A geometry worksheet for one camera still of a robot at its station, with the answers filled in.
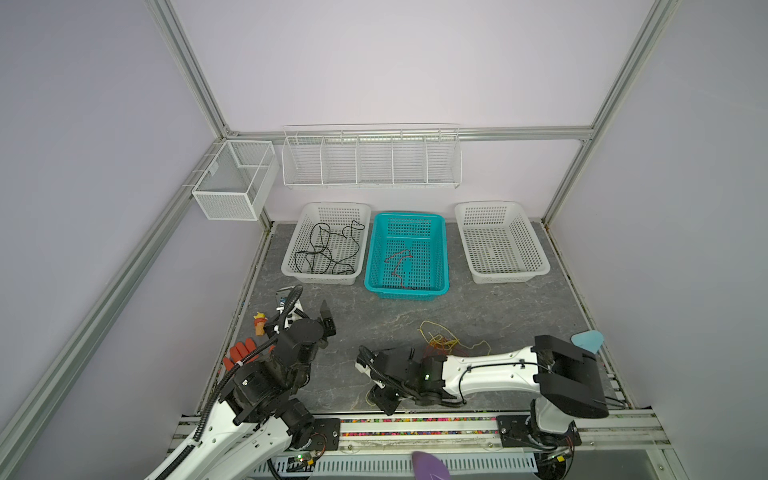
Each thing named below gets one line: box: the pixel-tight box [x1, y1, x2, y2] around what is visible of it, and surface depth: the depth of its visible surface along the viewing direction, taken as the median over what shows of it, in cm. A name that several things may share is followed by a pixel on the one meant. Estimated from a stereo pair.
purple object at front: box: [411, 451, 451, 480], surface depth 71 cm
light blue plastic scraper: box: [571, 330, 604, 354], surface depth 91 cm
